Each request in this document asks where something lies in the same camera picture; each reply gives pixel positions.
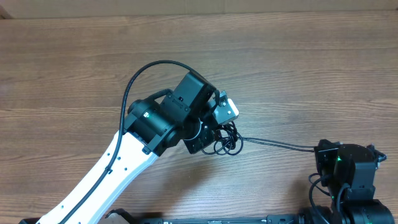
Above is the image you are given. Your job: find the black USB cable long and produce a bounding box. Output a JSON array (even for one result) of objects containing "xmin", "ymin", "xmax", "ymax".
[{"xmin": 200, "ymin": 121, "xmax": 317, "ymax": 156}]

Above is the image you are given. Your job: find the black USB cable short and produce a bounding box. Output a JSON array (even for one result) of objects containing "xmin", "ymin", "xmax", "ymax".
[{"xmin": 214, "ymin": 123, "xmax": 315, "ymax": 155}]

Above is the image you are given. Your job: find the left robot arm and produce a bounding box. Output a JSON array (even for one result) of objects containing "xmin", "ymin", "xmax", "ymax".
[{"xmin": 21, "ymin": 72, "xmax": 237, "ymax": 223}]

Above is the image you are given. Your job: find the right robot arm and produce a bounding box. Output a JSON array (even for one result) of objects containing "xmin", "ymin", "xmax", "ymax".
[{"xmin": 296, "ymin": 139, "xmax": 394, "ymax": 224}]

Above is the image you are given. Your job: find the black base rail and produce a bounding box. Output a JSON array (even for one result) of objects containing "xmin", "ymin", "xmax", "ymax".
[{"xmin": 98, "ymin": 208, "xmax": 310, "ymax": 224}]

